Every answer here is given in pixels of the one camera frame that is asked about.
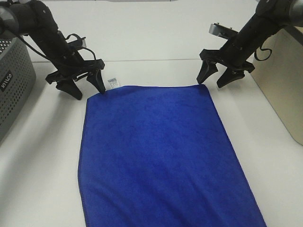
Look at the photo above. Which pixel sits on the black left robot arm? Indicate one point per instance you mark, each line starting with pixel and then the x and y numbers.
pixel 34 19

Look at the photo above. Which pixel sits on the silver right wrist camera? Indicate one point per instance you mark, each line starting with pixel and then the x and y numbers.
pixel 222 31

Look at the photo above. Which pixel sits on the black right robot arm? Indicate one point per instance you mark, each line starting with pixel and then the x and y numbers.
pixel 270 16

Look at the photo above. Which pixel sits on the beige bin with grey rim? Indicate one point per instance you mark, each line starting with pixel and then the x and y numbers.
pixel 279 75

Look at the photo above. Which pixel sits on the blue microfibre towel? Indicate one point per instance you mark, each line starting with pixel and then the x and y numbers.
pixel 160 157

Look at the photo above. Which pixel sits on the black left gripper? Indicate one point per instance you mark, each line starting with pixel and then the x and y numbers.
pixel 65 75

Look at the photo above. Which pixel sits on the grey perforated plastic basket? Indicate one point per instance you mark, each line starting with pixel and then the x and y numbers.
pixel 17 78

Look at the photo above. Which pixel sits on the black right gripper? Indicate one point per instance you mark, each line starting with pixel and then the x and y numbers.
pixel 234 58

